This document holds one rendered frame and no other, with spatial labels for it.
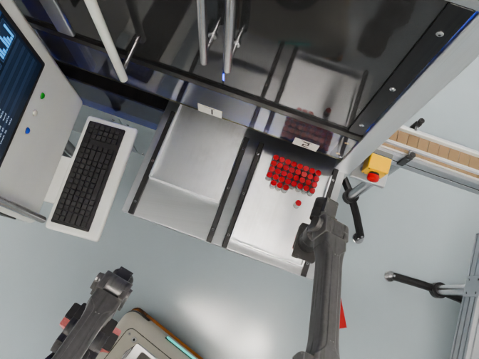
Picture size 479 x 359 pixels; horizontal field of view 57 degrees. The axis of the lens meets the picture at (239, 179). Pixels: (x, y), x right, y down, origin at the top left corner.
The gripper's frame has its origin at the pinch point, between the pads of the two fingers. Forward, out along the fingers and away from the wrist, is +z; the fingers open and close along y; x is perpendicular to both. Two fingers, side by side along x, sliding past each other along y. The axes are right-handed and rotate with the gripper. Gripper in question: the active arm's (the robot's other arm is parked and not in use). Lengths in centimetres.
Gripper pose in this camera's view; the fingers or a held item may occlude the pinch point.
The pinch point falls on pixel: (300, 250)
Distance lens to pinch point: 134.0
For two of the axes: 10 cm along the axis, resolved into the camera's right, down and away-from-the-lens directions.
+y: 3.3, -8.6, 3.9
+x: -9.4, -3.4, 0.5
